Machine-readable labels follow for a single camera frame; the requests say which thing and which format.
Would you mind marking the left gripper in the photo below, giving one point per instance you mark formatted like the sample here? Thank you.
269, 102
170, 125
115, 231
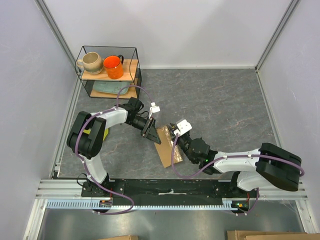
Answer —
149, 130

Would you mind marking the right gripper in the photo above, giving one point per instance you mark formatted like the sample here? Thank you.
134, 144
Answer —
173, 135

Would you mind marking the brown cardboard express box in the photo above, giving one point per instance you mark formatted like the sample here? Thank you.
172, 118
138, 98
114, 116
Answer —
164, 150

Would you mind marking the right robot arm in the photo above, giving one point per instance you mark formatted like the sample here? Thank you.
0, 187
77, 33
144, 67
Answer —
266, 166

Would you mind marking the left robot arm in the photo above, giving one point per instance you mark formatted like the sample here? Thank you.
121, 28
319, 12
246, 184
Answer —
86, 136

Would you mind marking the light green tray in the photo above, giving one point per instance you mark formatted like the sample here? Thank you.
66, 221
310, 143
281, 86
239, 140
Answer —
109, 87

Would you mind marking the yellow-green dotted plate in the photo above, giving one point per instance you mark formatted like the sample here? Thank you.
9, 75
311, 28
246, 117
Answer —
106, 132

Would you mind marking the orange mug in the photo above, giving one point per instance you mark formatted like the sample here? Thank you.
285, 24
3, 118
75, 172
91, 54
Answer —
114, 66

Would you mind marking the beige ceramic mug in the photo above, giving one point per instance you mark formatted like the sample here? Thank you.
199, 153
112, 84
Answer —
91, 62

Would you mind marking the cardboard piece bottom centre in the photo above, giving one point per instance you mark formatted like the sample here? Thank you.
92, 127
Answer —
123, 237

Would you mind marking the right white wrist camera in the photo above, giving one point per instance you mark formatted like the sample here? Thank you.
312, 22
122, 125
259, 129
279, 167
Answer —
182, 127

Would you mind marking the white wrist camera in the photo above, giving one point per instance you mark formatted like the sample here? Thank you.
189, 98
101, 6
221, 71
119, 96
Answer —
182, 127
154, 108

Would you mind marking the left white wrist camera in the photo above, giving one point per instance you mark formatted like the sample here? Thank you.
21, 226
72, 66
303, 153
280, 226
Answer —
154, 108

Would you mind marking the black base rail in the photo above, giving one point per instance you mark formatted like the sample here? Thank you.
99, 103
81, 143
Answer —
166, 192

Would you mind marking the black wire wooden shelf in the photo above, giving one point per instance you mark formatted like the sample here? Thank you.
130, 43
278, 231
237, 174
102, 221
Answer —
105, 71

